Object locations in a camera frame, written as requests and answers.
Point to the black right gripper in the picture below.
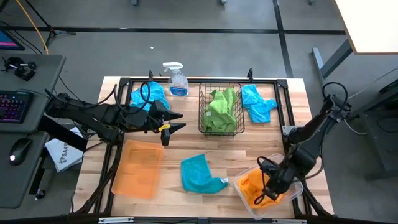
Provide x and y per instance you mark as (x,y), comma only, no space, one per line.
(281,177)

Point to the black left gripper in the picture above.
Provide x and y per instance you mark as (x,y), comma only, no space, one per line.
(149,119)

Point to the orange microfiber towel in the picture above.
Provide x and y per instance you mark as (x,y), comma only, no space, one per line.
(248,193)
(256,177)

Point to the blue microfiber towel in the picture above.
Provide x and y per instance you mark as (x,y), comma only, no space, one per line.
(258,105)
(199,174)
(157,91)

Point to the green microfiber towel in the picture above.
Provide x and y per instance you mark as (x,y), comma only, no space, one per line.
(217,121)
(228,99)

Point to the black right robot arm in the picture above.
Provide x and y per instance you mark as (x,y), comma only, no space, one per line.
(311,140)

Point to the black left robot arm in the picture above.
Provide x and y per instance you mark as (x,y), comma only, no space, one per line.
(87,116)

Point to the clear plastic bin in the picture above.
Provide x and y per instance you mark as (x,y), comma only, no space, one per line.
(295,189)

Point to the clear glass cleaner spray bottle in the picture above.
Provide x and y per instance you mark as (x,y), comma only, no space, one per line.
(178,84)

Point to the orange translucent plastic bin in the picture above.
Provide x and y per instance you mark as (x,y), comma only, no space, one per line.
(136,171)

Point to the grey table leg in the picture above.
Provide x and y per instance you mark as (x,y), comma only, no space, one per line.
(323,77)

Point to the white printed bag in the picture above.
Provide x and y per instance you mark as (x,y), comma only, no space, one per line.
(65,155)

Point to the grey side desk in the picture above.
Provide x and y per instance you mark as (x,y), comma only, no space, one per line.
(46,74)

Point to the black tripod stand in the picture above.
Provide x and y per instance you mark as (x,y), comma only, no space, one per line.
(51,31)

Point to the black round knob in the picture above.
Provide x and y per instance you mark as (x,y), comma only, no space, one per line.
(39,194)

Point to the black computer mouse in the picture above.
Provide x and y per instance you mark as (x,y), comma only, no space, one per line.
(19,151)

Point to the black backlit keyboard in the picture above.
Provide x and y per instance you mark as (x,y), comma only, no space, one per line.
(14,107)

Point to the white table top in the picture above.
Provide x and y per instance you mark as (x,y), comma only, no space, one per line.
(370,25)

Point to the monitor with blue screen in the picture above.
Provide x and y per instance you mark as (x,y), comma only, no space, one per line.
(9,40)

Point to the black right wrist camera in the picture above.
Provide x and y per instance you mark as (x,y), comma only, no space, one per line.
(271,193)

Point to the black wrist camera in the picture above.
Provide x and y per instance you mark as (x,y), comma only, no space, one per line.
(160,106)
(271,193)

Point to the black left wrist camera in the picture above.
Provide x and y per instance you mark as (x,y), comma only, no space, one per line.
(160,106)

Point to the black aluminium table frame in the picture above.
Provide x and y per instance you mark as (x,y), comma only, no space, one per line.
(202,80)

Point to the black clamp mount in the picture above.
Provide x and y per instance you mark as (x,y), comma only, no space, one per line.
(21,73)

